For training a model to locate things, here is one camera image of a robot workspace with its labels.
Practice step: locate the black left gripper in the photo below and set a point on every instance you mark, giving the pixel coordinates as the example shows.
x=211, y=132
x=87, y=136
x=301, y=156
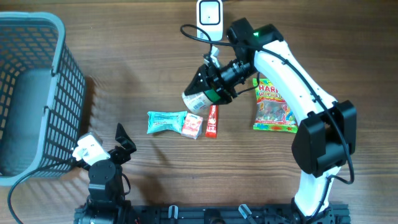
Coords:
x=123, y=155

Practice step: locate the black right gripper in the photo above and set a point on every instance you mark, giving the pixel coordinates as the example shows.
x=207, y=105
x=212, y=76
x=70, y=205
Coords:
x=206, y=74

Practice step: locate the green lid jar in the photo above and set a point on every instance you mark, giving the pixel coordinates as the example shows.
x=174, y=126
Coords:
x=201, y=101

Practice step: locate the teal tissue pack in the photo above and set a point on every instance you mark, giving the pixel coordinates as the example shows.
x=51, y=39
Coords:
x=161, y=121

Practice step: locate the small red white carton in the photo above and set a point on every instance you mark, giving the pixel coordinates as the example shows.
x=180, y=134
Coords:
x=192, y=126

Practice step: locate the red Nescafe stick sachet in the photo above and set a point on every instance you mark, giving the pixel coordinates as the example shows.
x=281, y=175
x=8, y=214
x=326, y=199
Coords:
x=211, y=127

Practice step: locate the Haribo gummy bag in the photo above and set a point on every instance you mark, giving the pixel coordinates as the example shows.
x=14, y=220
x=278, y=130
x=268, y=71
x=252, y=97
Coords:
x=273, y=113

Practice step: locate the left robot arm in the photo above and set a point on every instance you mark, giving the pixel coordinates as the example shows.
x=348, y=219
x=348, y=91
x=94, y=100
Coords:
x=106, y=202

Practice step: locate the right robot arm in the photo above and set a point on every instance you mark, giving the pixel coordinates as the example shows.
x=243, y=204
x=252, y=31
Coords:
x=326, y=135

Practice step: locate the white barcode scanner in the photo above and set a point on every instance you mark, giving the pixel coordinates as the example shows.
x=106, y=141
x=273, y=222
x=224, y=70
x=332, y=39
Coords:
x=210, y=19

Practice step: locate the grey plastic shopping basket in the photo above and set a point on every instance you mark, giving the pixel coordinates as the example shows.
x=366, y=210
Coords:
x=42, y=96

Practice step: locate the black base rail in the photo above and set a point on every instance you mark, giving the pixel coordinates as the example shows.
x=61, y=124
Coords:
x=273, y=213

